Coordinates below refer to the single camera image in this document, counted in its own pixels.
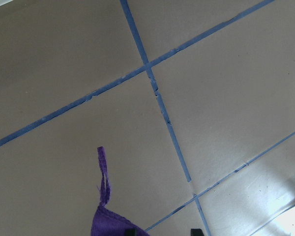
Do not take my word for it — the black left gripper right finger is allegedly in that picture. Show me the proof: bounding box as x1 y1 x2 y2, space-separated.
190 229 203 236

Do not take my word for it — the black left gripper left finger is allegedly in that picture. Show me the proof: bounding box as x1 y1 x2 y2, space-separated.
125 229 135 236

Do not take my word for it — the purple towel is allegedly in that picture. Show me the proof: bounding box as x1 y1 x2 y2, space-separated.
90 147 148 236

